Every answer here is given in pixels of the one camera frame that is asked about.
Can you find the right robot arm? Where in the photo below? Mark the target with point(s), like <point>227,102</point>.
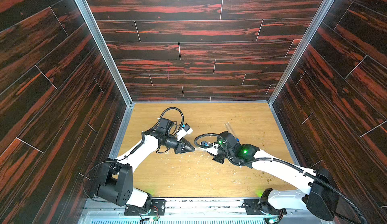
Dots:
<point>315,191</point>

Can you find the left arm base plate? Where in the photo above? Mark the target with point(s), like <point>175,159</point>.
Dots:
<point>152,207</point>

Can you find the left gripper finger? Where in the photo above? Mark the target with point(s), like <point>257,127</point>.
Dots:
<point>183,150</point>
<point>186,145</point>

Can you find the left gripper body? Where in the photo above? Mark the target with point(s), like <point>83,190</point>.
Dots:
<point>171,142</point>

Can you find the clear test tube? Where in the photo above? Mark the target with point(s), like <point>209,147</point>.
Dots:
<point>200,149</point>
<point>228,127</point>

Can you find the aluminium front rail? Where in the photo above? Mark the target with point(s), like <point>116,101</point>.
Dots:
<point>222,210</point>

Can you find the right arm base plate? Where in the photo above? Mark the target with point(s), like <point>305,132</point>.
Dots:
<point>255,206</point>

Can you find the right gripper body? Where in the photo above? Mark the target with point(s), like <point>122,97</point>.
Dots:
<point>217,151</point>

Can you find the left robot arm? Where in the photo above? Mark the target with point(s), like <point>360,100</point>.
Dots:
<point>113,180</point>

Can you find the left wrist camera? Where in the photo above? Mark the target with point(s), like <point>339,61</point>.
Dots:
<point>185,130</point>

